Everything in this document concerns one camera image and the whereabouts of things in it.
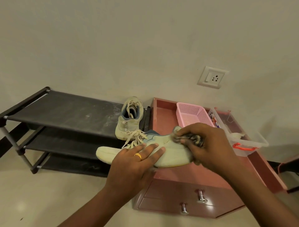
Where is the black three-tier shoe rack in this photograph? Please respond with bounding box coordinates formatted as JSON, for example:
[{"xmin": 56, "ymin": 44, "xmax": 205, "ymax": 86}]
[{"xmin": 0, "ymin": 87, "xmax": 152, "ymax": 178}]

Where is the pink plastic basket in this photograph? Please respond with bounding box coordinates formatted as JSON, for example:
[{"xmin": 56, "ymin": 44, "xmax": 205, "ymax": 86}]
[{"xmin": 176, "ymin": 102, "xmax": 216, "ymax": 128}]

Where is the orange container handle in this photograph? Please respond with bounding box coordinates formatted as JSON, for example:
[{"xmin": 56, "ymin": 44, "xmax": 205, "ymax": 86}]
[{"xmin": 232, "ymin": 143, "xmax": 258, "ymax": 151}]

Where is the colourful printed packet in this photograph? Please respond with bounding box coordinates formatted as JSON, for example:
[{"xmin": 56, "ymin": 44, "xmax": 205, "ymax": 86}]
[{"xmin": 209, "ymin": 112, "xmax": 221, "ymax": 128}]

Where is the pale laced sneaker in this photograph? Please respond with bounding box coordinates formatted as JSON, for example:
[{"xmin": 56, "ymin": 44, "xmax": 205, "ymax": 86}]
[
  {"xmin": 96, "ymin": 126, "xmax": 194, "ymax": 169},
  {"xmin": 115, "ymin": 96, "xmax": 145, "ymax": 141}
]

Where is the pink drawer front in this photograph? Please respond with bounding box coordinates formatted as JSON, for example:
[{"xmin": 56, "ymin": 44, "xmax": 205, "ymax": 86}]
[
  {"xmin": 138, "ymin": 197, "xmax": 244, "ymax": 219},
  {"xmin": 144, "ymin": 180, "xmax": 244, "ymax": 207}
]

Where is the dark furniture frame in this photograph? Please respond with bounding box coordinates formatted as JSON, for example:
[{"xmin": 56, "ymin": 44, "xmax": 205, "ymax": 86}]
[{"xmin": 266, "ymin": 154, "xmax": 299, "ymax": 193}]

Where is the person's left forearm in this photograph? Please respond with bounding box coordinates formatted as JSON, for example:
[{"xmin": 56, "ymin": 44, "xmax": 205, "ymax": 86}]
[{"xmin": 57, "ymin": 186, "xmax": 140, "ymax": 227}]

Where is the dark patterned cleaning cloth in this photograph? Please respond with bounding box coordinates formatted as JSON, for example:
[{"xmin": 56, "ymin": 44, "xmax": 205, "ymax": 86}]
[{"xmin": 172, "ymin": 126, "xmax": 204, "ymax": 148}]

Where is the white wall switch socket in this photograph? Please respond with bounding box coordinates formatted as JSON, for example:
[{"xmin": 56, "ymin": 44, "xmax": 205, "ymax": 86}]
[{"xmin": 197, "ymin": 66, "xmax": 230, "ymax": 89}]

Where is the white crumpled cloth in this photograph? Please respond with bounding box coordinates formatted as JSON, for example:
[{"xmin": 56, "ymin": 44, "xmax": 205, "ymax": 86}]
[{"xmin": 224, "ymin": 124, "xmax": 246, "ymax": 141}]

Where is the clear plastic storage container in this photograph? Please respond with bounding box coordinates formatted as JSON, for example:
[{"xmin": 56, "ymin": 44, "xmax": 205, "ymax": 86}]
[{"xmin": 207, "ymin": 108, "xmax": 269, "ymax": 157}]

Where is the person's left hand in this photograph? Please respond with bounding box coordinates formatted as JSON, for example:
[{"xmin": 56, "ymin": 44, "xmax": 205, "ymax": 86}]
[{"xmin": 104, "ymin": 143, "xmax": 167, "ymax": 199}]

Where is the person's right forearm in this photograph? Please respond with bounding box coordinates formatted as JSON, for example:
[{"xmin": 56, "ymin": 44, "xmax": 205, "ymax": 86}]
[{"xmin": 220, "ymin": 157, "xmax": 299, "ymax": 227}]

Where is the pink drawer cabinet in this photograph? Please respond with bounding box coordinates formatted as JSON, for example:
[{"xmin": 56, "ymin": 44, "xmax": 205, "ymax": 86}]
[{"xmin": 132, "ymin": 97, "xmax": 288, "ymax": 219}]

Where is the person's right hand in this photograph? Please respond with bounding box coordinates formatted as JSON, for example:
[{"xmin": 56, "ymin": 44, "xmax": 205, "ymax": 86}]
[{"xmin": 175, "ymin": 123, "xmax": 237, "ymax": 176}]

